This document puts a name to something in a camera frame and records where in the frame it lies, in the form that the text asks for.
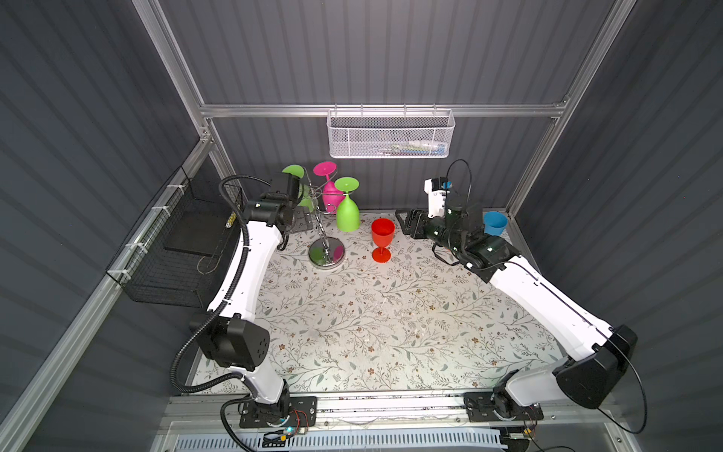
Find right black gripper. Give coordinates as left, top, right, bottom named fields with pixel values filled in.
left=394, top=208, right=461, bottom=258

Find red plastic wine glass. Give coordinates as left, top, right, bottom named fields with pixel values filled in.
left=371, top=218, right=395, bottom=263

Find pink plastic wine glass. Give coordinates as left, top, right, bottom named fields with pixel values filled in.
left=314, top=161, right=345, bottom=214

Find green plastic wine glass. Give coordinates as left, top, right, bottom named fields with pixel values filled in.
left=282, top=164, right=314, bottom=214
left=335, top=176, right=361, bottom=233

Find blue plastic wine glass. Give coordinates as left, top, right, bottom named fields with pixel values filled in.
left=484, top=211, right=508, bottom=237

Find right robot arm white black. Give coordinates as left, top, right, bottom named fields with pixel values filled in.
left=395, top=199, right=638, bottom=421

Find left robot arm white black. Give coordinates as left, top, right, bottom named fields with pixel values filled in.
left=169, top=173, right=303, bottom=425

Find chrome wine glass rack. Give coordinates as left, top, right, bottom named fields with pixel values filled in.
left=299, top=182, right=346, bottom=269

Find yellow item in black basket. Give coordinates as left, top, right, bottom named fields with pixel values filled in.
left=225, top=213, right=237, bottom=229

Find items in white basket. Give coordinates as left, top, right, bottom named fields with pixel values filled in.
left=368, top=140, right=448, bottom=158

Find white ventilation grille strip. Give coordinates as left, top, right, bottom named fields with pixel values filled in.
left=168, top=428, right=506, bottom=452

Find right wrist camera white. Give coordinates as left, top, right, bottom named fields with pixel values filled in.
left=424, top=176, right=451, bottom=218

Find white wire mesh basket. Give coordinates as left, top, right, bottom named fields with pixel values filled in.
left=326, top=107, right=456, bottom=159

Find black wire basket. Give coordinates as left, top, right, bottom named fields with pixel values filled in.
left=107, top=164, right=239, bottom=309

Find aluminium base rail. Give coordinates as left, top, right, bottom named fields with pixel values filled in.
left=163, top=389, right=617, bottom=431

